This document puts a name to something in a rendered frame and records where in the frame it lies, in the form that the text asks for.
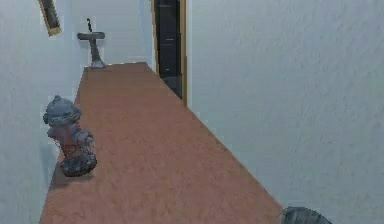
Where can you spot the grey and red fire hydrant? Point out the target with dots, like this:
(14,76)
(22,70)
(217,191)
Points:
(70,140)

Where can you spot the small black twisted object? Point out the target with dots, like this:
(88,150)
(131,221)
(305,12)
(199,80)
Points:
(89,25)

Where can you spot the grey rounded object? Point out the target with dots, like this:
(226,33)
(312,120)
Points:
(303,216)

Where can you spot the dark doorway with wooden frame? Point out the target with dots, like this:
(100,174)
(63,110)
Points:
(170,43)

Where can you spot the grey pedestal stand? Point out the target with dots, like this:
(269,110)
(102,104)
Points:
(93,46)

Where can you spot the gold framed wall picture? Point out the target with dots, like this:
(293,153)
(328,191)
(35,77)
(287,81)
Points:
(50,15)

